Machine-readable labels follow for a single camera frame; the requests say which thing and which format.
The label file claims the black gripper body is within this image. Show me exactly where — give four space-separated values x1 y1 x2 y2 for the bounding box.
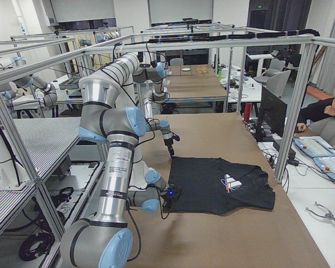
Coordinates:
162 195 175 212
164 137 174 147

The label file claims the black graphic t-shirt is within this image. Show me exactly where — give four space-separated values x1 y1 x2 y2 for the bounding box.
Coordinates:
164 157 275 215

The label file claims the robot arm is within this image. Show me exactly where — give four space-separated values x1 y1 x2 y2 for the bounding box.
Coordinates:
132 52 180 156
60 75 173 267

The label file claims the black Huawei monitor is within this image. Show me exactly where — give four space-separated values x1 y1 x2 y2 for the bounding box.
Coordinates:
255 86 288 142

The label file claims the teach pendant with red button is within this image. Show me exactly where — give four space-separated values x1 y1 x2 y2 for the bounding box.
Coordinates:
294 138 335 158

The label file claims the reacher grabber tool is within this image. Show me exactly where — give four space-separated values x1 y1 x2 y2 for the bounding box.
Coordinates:
305 202 335 222

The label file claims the seated person in black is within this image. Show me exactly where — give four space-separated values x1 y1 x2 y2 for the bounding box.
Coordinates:
296 93 335 133

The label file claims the aluminium frame post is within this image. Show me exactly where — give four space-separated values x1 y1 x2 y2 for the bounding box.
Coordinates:
275 42 317 184

